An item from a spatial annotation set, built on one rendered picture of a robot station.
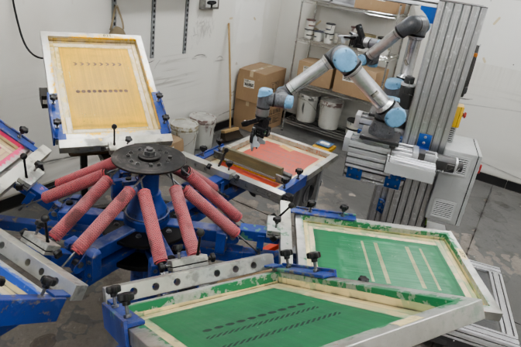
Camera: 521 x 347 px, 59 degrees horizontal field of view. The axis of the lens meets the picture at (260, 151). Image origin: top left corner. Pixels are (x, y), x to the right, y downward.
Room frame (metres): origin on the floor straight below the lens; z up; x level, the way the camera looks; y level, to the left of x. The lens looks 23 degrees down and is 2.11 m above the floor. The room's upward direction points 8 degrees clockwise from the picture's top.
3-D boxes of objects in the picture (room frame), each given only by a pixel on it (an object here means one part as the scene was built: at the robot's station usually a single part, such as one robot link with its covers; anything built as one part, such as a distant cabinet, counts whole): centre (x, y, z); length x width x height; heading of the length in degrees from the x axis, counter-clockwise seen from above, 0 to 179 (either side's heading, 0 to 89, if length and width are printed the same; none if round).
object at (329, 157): (2.63, -0.06, 0.97); 0.79 x 0.58 x 0.04; 151
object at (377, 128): (2.59, -0.69, 1.31); 0.15 x 0.15 x 0.10
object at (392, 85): (3.07, -0.82, 1.42); 0.13 x 0.12 x 0.14; 139
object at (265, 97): (2.43, 0.02, 1.42); 0.09 x 0.08 x 0.11; 92
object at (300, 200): (2.59, -0.25, 0.79); 0.46 x 0.09 x 0.33; 151
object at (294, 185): (2.29, -0.19, 0.97); 0.30 x 0.05 x 0.07; 151
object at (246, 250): (1.72, -0.17, 0.90); 1.24 x 0.06 x 0.06; 91
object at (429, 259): (1.73, -0.46, 1.05); 1.08 x 0.61 x 0.23; 91
